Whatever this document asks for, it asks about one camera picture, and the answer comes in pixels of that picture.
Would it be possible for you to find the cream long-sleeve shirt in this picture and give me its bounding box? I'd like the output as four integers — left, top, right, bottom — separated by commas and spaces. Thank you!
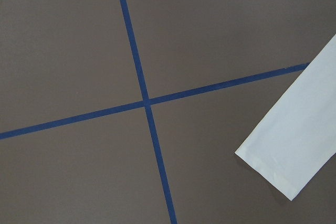
235, 38, 335, 200

